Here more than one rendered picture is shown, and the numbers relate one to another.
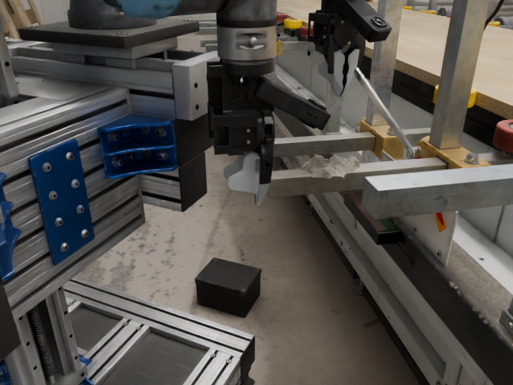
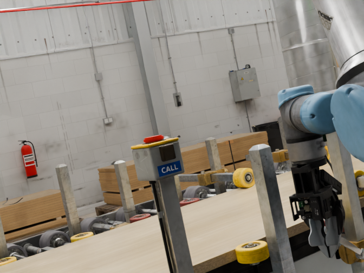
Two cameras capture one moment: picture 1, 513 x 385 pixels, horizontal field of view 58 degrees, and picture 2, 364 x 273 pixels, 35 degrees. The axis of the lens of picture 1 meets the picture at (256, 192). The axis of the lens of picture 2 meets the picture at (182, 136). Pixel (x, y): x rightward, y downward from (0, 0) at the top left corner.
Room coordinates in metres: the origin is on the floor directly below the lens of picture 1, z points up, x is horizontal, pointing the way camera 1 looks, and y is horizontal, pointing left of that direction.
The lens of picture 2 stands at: (1.60, 0.87, 1.28)
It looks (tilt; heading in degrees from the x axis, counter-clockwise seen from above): 3 degrees down; 248
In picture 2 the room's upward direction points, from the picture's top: 12 degrees counter-clockwise
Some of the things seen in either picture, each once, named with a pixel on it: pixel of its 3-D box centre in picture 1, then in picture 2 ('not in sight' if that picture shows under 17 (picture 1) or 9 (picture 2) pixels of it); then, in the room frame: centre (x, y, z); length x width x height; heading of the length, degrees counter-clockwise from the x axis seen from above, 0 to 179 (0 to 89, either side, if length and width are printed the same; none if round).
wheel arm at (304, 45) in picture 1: (261, 47); not in sight; (1.89, -0.02, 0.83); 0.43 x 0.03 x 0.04; 101
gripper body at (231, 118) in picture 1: (241, 105); not in sight; (0.61, 0.02, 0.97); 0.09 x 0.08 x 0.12; 101
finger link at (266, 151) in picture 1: (262, 152); not in sight; (0.59, -0.01, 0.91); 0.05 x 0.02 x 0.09; 11
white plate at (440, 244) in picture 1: (410, 202); not in sight; (0.74, -0.28, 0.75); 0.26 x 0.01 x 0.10; 11
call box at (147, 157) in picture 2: not in sight; (158, 161); (1.22, -0.21, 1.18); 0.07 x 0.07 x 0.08; 11
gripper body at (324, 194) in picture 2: (337, 12); (312, 189); (0.92, -0.15, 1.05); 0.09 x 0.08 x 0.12; 31
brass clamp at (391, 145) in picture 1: (379, 137); not in sight; (0.94, -0.26, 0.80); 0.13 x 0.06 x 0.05; 11
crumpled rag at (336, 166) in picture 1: (332, 162); not in sight; (0.64, -0.11, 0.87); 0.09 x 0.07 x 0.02; 101
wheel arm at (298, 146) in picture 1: (360, 142); not in sight; (0.91, -0.22, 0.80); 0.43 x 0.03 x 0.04; 101
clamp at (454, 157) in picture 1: (450, 163); (363, 246); (0.70, -0.31, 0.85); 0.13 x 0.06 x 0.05; 11
